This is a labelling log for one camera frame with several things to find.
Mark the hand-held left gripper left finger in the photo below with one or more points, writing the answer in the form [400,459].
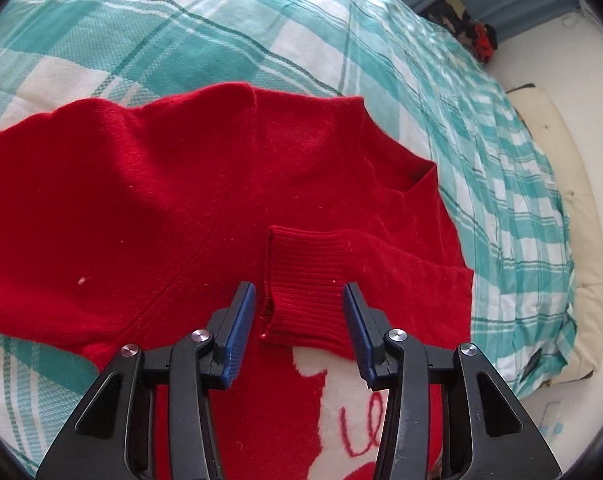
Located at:
[239,331]

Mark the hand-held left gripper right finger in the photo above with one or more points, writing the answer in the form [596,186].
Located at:
[356,332]

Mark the red sweater with white animal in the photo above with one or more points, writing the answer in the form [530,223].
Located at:
[181,185]

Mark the pile of mixed clothes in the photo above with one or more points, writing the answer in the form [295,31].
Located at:
[461,25]

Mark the white paper sheet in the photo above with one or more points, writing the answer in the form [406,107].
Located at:
[550,417]

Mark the bed with teal checked sheet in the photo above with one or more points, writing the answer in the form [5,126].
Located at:
[131,25]

